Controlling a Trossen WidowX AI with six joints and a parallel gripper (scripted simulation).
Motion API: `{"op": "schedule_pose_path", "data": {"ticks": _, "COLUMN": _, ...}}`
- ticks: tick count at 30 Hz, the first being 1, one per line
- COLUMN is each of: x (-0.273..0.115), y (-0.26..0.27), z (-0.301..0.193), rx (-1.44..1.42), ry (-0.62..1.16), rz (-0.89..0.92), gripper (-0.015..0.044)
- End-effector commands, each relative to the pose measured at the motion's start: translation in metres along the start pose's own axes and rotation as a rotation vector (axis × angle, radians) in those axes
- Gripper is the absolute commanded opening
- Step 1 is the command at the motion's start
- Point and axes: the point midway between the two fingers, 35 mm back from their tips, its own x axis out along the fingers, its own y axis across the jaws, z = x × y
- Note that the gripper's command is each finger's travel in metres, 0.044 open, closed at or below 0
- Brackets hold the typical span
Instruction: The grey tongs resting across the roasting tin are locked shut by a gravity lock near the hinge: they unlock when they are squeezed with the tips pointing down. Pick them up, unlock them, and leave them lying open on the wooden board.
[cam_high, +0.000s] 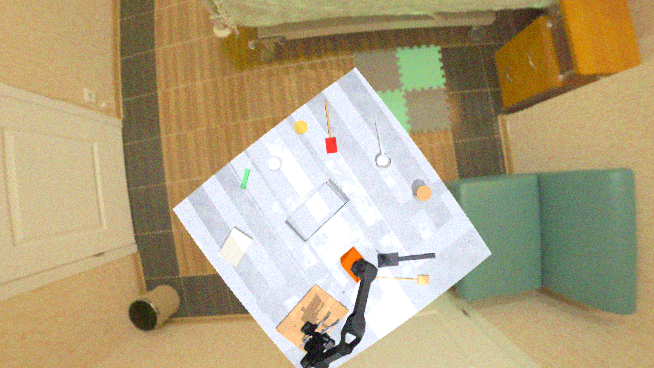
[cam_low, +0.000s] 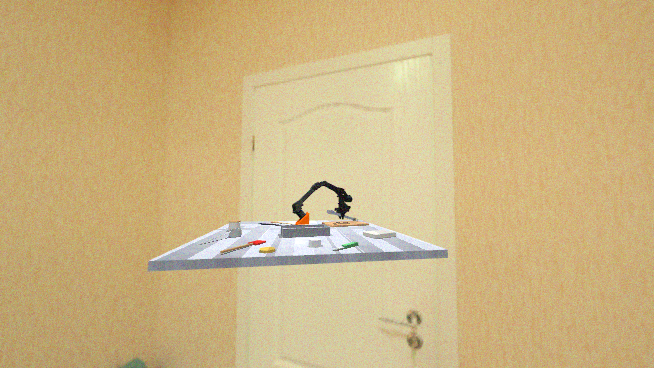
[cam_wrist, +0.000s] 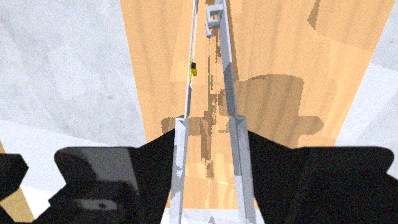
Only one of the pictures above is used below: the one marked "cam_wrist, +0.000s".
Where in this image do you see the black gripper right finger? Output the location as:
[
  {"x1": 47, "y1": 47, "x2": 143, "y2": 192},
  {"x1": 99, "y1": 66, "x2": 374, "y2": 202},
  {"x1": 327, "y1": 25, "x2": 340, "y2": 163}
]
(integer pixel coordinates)
[{"x1": 248, "y1": 130, "x2": 394, "y2": 224}]

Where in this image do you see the light wooden board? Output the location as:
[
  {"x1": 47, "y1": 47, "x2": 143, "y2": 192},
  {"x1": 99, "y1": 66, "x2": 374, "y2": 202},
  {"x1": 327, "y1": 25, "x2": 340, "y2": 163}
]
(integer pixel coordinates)
[{"x1": 120, "y1": 0, "x2": 395, "y2": 209}]

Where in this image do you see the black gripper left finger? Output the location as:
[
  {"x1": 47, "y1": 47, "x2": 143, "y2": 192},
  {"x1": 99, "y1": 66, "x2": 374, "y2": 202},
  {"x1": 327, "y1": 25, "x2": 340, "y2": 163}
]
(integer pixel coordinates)
[{"x1": 54, "y1": 128, "x2": 175, "y2": 224}]

